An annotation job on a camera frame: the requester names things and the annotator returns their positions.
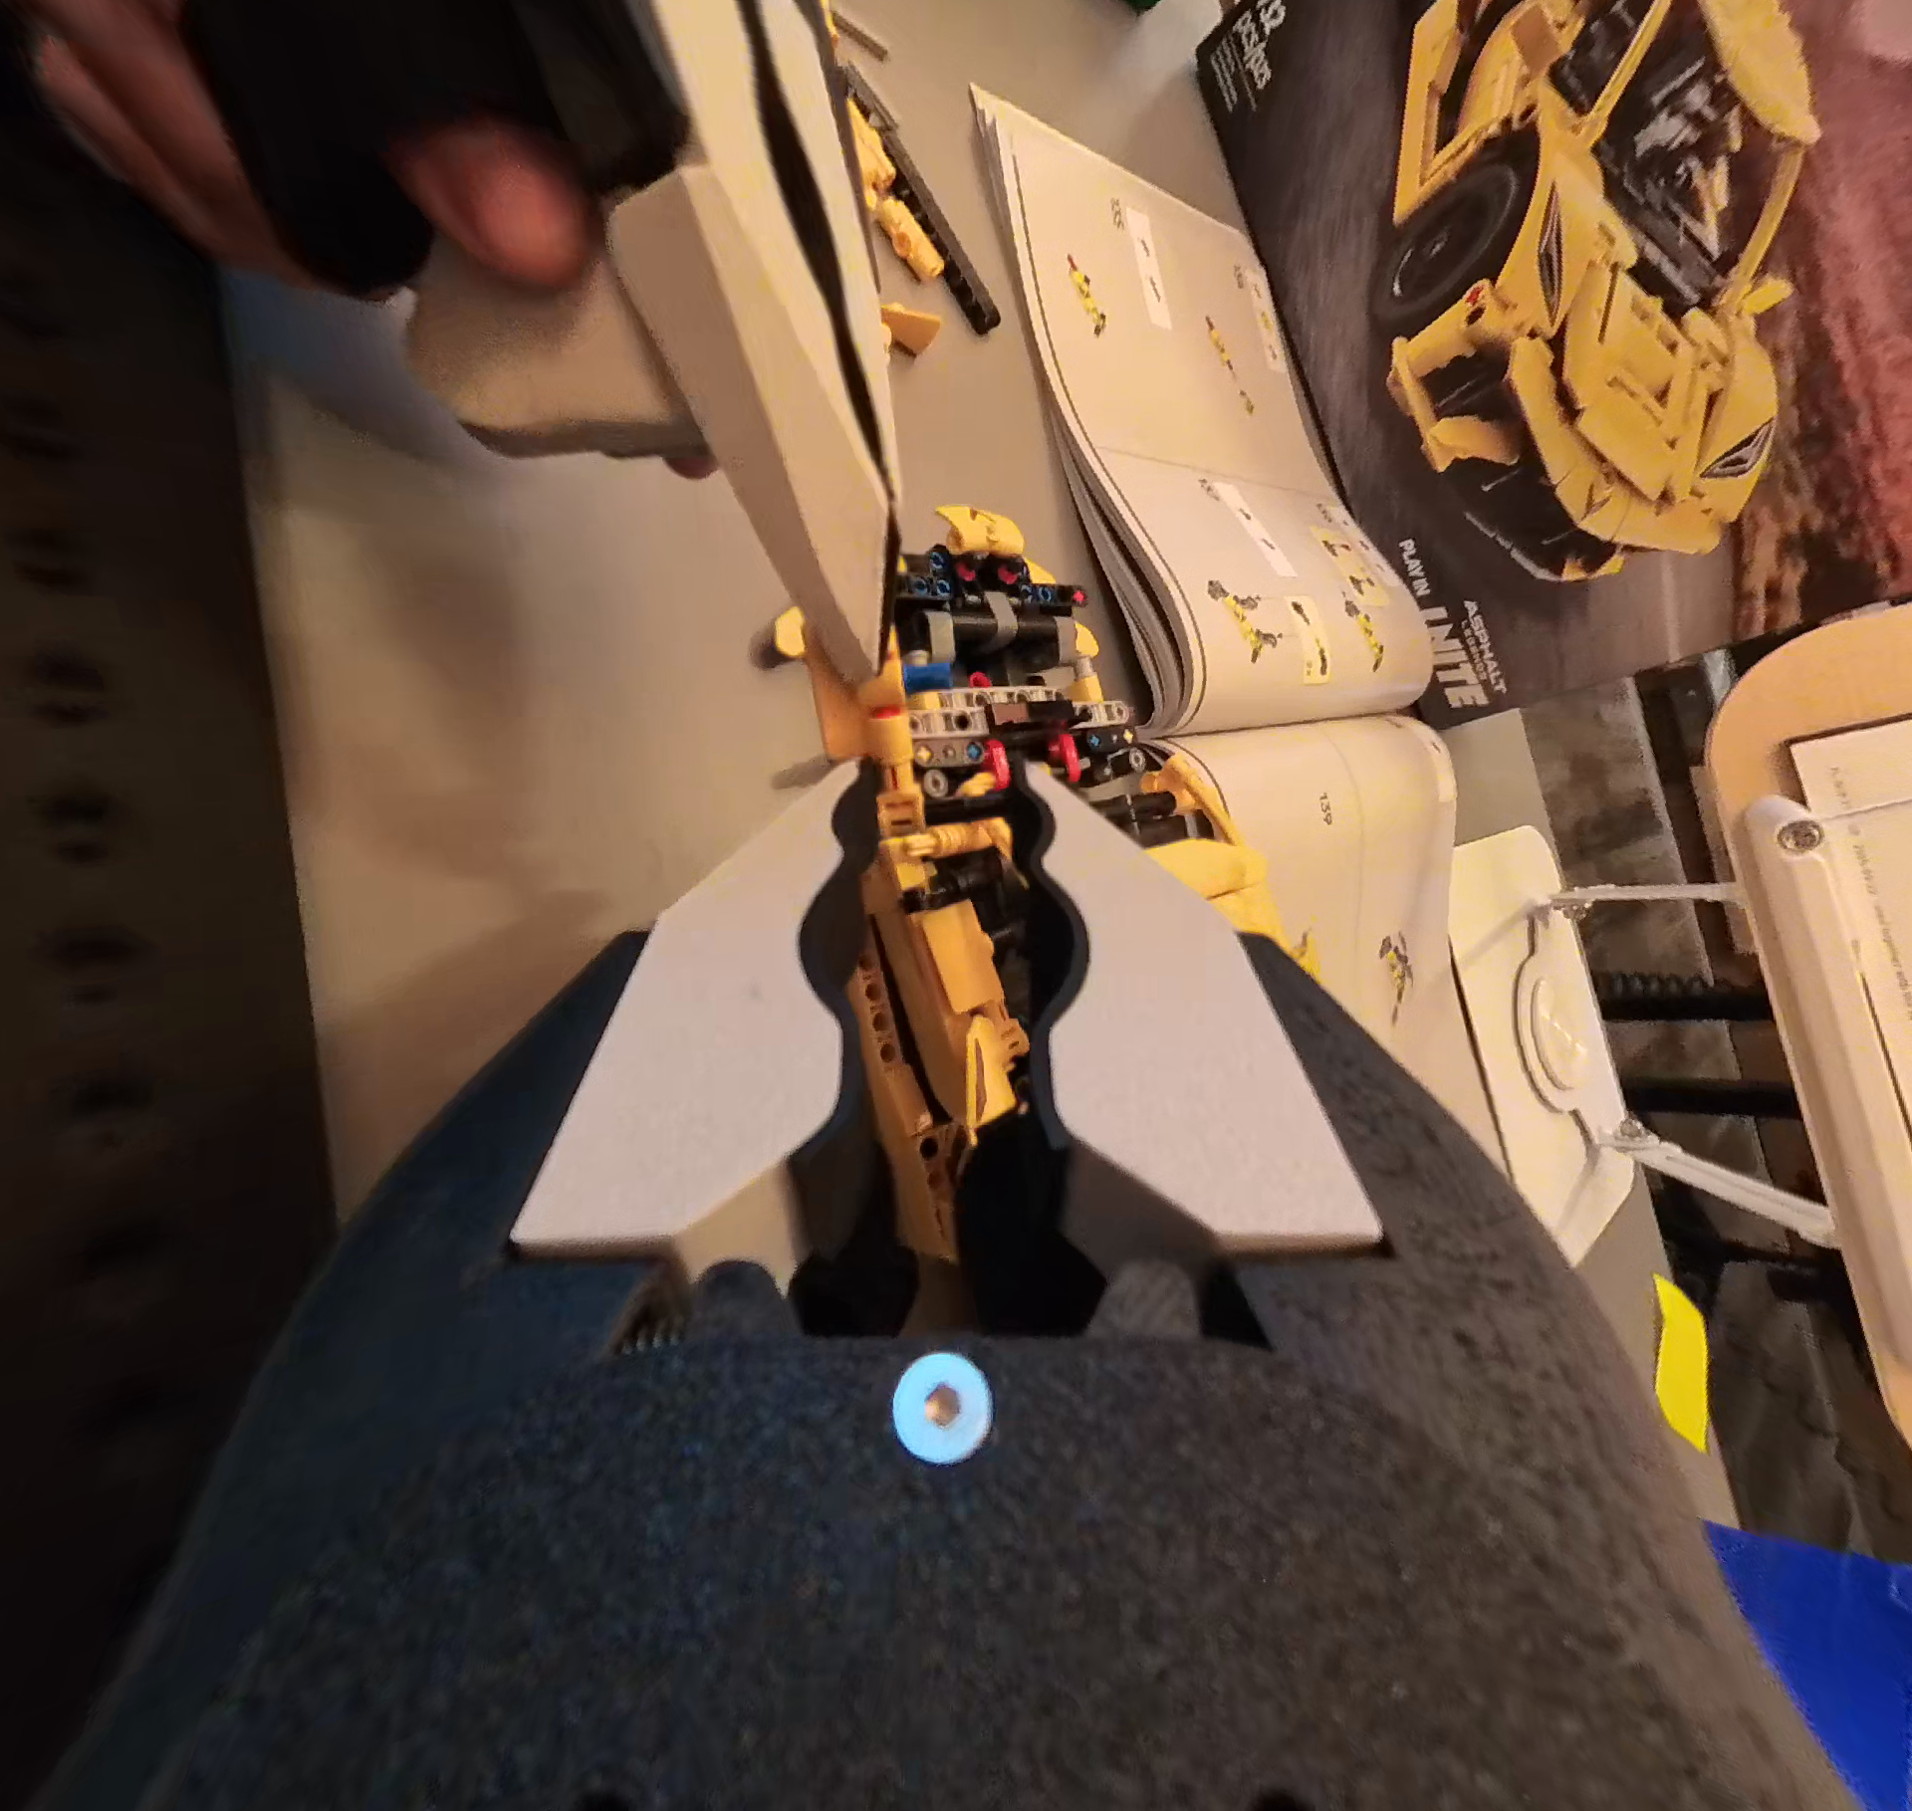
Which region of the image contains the yellow sticky note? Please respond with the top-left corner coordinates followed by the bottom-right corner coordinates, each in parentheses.
top-left (1649, 1273), bottom-right (1712, 1457)

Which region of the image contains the white document stand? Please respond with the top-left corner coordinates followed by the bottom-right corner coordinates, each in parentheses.
top-left (1446, 602), bottom-right (1912, 1452)

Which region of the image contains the grey desk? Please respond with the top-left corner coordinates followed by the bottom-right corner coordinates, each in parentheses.
top-left (224, 0), bottom-right (1747, 1542)

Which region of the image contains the dark car set box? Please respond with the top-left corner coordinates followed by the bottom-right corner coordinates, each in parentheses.
top-left (1195, 0), bottom-right (1912, 731)

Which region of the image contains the yellow brick car model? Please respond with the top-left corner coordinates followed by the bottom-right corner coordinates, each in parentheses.
top-left (836, 502), bottom-right (1326, 1272)

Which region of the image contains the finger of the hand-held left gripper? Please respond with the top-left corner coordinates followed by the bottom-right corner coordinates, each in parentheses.
top-left (747, 0), bottom-right (904, 545)
top-left (586, 0), bottom-right (903, 687)

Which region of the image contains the blue plastic bin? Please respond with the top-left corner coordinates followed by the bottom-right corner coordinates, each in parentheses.
top-left (1703, 1518), bottom-right (1912, 1811)

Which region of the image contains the pile of yellow brick pieces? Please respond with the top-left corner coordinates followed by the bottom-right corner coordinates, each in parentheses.
top-left (812, 0), bottom-right (946, 360)

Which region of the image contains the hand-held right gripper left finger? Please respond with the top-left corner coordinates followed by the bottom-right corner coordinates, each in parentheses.
top-left (510, 766), bottom-right (884, 1333)

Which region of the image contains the person's left hand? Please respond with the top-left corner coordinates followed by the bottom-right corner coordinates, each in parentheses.
top-left (0, 0), bottom-right (598, 298)

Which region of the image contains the printed instruction sheet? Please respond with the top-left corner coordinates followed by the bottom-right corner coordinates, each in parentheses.
top-left (1790, 712), bottom-right (1912, 1041)

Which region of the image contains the building instruction booklet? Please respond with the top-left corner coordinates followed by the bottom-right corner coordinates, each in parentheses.
top-left (971, 86), bottom-right (1512, 1174)

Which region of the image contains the dark perforated chair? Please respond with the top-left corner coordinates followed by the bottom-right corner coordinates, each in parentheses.
top-left (0, 48), bottom-right (343, 1811)

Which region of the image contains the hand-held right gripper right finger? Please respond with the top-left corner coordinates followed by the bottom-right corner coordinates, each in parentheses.
top-left (1018, 758), bottom-right (1384, 1290)

